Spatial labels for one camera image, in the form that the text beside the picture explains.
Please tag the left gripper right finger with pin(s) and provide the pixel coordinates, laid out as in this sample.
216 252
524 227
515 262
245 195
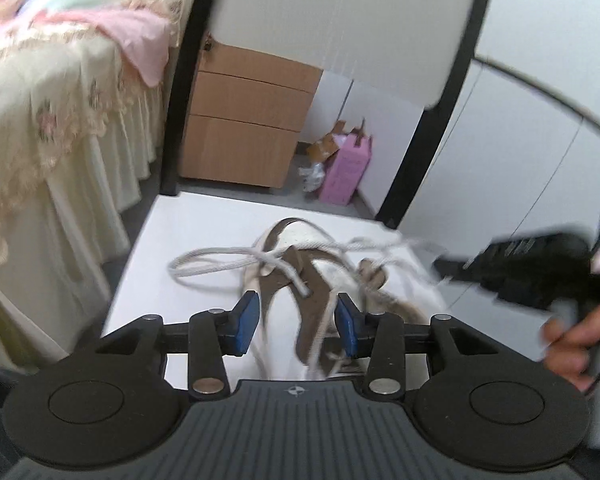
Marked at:
362 333

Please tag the crumpled plastic wrapper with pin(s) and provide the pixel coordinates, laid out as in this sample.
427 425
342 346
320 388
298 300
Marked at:
312 177

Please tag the wooden drawer cabinet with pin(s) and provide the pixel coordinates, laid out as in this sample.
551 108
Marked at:
247 111

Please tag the white brown sneaker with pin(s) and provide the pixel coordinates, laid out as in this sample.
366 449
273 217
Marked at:
296 338

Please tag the bed with floral cover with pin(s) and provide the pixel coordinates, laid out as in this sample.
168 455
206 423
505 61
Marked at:
79 131

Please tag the white shoelace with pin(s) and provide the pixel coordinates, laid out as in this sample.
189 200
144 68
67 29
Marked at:
217 259

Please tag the right hand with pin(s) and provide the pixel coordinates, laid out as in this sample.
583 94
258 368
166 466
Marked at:
566 353

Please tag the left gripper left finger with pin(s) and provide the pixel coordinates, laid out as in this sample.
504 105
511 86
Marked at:
232 330

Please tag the pink blanket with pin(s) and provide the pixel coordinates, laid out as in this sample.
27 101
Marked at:
141 34

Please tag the white black chair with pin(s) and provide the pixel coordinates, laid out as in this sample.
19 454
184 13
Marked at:
428 133

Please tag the brown cardboard box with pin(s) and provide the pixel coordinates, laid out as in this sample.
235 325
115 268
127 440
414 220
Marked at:
333 141

